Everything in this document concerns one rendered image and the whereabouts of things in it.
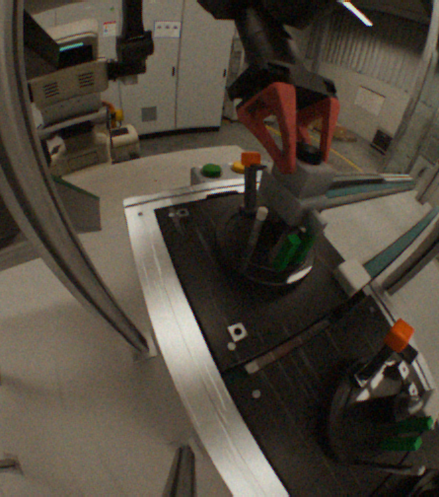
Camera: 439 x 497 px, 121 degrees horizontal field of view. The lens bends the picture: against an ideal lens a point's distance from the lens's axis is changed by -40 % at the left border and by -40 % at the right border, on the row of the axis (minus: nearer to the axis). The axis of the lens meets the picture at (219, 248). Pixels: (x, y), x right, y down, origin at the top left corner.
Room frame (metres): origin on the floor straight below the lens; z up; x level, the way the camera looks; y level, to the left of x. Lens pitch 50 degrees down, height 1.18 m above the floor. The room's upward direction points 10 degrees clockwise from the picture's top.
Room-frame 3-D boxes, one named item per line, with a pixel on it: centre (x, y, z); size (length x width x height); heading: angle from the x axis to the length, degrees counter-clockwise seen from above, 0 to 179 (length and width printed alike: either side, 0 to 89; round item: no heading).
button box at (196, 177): (0.42, -0.02, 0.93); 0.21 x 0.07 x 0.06; 123
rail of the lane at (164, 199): (0.47, -0.21, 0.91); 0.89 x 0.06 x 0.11; 123
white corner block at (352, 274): (0.16, -0.20, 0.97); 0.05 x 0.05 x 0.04; 33
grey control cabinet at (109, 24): (2.57, 2.18, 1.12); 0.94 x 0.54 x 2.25; 125
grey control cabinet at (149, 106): (3.07, 1.46, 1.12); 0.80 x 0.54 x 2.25; 125
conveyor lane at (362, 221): (0.33, -0.33, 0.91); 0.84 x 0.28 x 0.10; 123
